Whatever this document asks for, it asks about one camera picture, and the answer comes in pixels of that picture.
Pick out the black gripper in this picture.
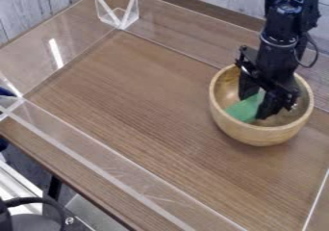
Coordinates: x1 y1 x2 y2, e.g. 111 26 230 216
236 32 301 119

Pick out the green rectangular block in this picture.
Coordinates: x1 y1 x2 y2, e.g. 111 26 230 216
225 91 265 123

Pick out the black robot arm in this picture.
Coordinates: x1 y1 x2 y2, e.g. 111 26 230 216
237 0 320 119

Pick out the light wooden bowl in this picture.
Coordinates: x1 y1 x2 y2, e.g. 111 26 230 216
209 64 313 146

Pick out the black table leg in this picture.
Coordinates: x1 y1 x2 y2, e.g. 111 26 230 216
48 176 62 200

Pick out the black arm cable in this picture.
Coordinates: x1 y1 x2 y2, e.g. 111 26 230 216
294 32 321 69

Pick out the clear acrylic corner bracket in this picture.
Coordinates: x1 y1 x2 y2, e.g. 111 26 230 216
94 0 141 30

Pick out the clear acrylic barrier wall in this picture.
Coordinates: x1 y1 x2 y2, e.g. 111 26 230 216
0 0 329 231

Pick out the black cable loop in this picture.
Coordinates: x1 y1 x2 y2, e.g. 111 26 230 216
0 195 68 231

